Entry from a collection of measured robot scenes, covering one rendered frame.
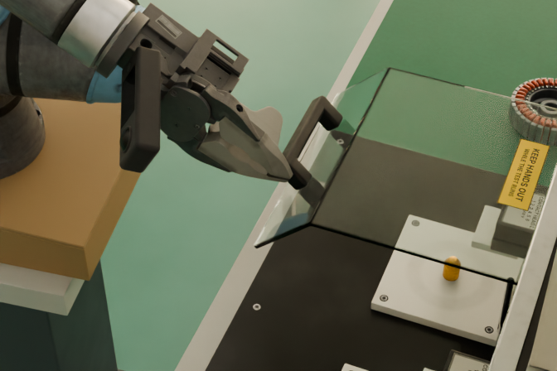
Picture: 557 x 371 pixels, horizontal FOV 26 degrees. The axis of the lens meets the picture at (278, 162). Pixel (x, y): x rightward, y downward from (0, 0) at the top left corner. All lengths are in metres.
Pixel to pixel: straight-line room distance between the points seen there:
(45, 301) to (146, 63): 0.46
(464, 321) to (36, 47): 0.58
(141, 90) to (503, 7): 0.91
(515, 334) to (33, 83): 0.67
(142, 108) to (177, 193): 1.53
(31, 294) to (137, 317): 0.92
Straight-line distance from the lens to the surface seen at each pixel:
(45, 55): 1.39
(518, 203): 1.15
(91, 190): 1.51
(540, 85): 1.72
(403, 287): 1.44
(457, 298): 1.43
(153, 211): 2.60
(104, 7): 1.14
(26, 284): 1.51
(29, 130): 1.53
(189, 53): 1.16
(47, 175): 1.53
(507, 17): 1.89
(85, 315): 1.81
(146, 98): 1.12
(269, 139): 1.15
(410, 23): 1.86
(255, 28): 3.05
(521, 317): 1.00
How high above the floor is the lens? 1.88
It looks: 44 degrees down
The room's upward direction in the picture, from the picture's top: straight up
